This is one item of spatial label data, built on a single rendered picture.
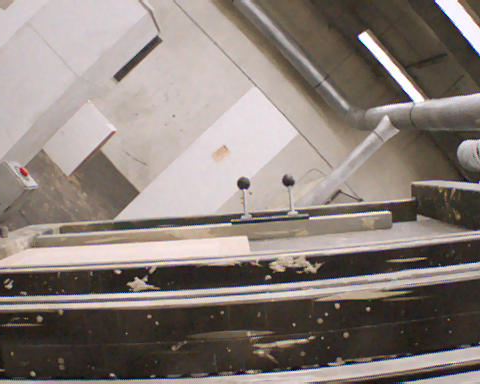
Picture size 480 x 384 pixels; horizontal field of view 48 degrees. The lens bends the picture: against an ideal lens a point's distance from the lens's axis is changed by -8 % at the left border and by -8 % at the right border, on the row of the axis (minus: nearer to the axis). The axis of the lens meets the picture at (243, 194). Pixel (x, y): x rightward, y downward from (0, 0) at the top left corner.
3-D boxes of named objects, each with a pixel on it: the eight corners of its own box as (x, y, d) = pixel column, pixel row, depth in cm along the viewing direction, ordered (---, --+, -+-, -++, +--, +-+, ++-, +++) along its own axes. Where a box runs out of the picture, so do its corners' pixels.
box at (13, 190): (-18, 197, 177) (16, 159, 177) (4, 224, 178) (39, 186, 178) (-33, 200, 165) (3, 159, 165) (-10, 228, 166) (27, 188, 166)
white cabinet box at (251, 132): (102, 231, 581) (249, 90, 577) (141, 272, 588) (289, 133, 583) (91, 242, 521) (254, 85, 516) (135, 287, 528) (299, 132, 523)
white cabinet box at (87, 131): (44, 139, 667) (86, 96, 666) (76, 173, 674) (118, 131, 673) (34, 139, 622) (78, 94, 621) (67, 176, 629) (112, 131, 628)
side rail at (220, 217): (68, 257, 179) (64, 223, 178) (412, 232, 181) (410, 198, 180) (63, 260, 173) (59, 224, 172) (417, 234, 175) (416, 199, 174)
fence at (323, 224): (42, 249, 154) (40, 235, 153) (387, 225, 155) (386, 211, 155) (36, 252, 149) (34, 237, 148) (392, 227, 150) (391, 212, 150)
